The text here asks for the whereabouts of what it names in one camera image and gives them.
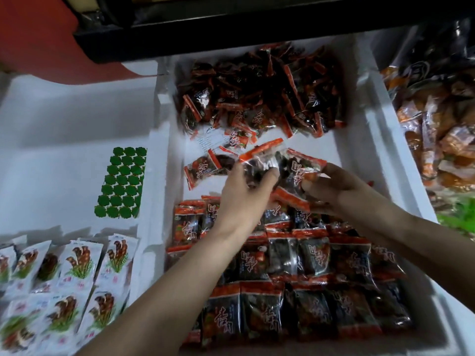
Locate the person's right hand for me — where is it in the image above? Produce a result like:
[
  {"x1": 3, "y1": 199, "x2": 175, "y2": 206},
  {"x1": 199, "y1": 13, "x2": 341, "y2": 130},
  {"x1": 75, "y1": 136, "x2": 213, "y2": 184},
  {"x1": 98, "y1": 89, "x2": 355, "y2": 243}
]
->
[{"x1": 300, "y1": 163, "x2": 394, "y2": 233}]

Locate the person's left hand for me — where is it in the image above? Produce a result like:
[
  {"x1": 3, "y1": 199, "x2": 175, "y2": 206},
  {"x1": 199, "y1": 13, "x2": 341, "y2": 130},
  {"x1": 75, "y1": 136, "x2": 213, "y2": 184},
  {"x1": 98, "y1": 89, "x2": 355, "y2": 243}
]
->
[{"x1": 211, "y1": 159, "x2": 282, "y2": 242}]

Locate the dark red snack packet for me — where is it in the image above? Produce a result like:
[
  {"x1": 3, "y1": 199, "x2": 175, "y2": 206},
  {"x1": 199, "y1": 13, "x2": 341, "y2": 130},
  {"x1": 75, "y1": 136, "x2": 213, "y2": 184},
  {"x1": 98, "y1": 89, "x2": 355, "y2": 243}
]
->
[
  {"x1": 273, "y1": 148, "x2": 329, "y2": 212},
  {"x1": 237, "y1": 138, "x2": 286, "y2": 186}
]

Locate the pile of brown packets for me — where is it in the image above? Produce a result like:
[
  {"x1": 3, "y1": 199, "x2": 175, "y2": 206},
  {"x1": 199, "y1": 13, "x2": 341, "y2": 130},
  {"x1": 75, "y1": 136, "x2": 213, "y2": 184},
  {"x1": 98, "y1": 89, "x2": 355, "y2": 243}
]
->
[{"x1": 380, "y1": 37, "x2": 475, "y2": 193}]

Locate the pile of green packets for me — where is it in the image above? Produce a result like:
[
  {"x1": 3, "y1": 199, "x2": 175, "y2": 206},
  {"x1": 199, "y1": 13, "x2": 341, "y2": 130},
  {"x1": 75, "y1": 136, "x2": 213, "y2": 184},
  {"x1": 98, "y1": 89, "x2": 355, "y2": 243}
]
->
[{"x1": 438, "y1": 196, "x2": 475, "y2": 236}]

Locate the pile of dark red packets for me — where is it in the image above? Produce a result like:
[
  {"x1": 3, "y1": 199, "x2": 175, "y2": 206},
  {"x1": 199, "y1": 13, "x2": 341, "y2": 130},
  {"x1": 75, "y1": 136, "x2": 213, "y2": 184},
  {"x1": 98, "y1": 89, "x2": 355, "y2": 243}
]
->
[{"x1": 167, "y1": 42, "x2": 417, "y2": 349}]

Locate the pile of white printed packets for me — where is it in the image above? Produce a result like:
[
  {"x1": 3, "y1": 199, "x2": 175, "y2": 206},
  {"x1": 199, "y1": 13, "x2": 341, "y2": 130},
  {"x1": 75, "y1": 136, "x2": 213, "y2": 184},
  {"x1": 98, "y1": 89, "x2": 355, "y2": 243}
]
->
[{"x1": 0, "y1": 232, "x2": 141, "y2": 356}]

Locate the person's left forearm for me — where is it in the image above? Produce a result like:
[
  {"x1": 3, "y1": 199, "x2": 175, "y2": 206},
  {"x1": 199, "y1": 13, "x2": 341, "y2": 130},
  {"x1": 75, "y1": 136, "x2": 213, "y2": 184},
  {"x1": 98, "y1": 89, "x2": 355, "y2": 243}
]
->
[{"x1": 78, "y1": 227, "x2": 253, "y2": 356}]

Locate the person's right forearm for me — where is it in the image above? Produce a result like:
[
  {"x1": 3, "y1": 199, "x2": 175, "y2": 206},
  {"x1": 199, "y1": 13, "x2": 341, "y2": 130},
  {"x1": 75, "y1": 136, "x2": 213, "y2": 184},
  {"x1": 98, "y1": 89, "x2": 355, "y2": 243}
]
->
[{"x1": 364, "y1": 202, "x2": 475, "y2": 309}]

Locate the small white paper slip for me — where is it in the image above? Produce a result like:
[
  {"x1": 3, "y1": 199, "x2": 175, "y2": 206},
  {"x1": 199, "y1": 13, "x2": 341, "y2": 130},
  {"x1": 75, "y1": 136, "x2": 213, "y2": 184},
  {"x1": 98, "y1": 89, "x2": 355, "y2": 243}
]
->
[{"x1": 191, "y1": 122, "x2": 238, "y2": 154}]

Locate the green leaf-pattern sheet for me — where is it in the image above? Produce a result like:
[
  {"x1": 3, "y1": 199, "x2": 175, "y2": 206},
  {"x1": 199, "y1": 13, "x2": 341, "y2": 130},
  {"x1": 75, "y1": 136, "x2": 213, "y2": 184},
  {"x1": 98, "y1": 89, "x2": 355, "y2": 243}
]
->
[{"x1": 94, "y1": 146, "x2": 149, "y2": 220}]

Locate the black metal guard rail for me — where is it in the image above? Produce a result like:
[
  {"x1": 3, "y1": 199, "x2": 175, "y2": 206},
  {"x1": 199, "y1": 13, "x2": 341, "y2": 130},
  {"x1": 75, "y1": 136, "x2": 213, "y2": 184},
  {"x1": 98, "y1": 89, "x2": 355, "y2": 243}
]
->
[{"x1": 73, "y1": 0, "x2": 475, "y2": 64}]

